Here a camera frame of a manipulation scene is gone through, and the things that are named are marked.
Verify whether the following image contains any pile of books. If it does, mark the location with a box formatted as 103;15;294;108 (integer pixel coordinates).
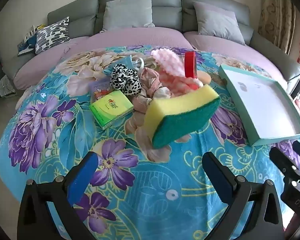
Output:
17;24;47;57

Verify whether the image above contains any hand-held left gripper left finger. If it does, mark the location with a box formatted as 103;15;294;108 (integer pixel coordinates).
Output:
17;151;99;240

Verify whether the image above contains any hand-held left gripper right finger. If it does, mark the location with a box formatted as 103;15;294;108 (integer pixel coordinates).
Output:
202;151;285;240

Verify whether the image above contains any beige patterned curtain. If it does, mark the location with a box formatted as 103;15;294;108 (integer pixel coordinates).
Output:
259;0;300;55

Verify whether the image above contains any grey sofa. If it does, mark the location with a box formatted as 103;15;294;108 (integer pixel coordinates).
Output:
0;0;300;92

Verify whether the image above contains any floral printed blanket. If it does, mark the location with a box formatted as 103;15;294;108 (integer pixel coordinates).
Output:
0;44;300;240

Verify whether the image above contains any leopard print scrunchie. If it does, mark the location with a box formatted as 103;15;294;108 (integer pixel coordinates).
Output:
109;64;142;97

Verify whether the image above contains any pink floral cloth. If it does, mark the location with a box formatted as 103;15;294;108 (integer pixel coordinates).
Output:
131;67;175;113

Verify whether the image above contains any yellow and green sponge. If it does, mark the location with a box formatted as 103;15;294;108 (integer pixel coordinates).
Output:
143;84;221;149

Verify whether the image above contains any black white patterned pillow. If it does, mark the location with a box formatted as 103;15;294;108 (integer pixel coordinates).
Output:
35;17;71;55

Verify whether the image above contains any purple tissue pack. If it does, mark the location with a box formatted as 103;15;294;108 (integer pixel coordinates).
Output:
88;77;115;104

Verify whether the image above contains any white plastic bag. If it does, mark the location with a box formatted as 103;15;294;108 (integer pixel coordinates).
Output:
0;75;17;97

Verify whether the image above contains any light blue face mask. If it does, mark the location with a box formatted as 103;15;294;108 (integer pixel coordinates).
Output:
102;54;152;77

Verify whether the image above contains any lavender sofa seat cover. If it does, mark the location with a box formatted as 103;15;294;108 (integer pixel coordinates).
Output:
14;26;193;90
184;31;289;83

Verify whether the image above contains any teal cardboard box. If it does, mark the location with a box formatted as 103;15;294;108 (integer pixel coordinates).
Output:
218;64;300;147

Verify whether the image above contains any red tape roll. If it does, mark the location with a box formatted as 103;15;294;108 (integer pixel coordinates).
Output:
184;51;198;78

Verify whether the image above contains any pink white wavy cloth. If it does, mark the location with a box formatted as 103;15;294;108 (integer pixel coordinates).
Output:
150;48;204;97

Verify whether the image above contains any grey pillow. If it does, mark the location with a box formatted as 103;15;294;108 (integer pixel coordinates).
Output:
192;1;246;46
100;0;155;33

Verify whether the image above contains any beige egg-shaped makeup sponge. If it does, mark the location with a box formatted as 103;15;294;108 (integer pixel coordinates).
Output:
197;70;212;85

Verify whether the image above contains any green tissue pack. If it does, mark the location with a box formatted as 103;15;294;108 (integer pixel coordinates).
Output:
89;90;135;131

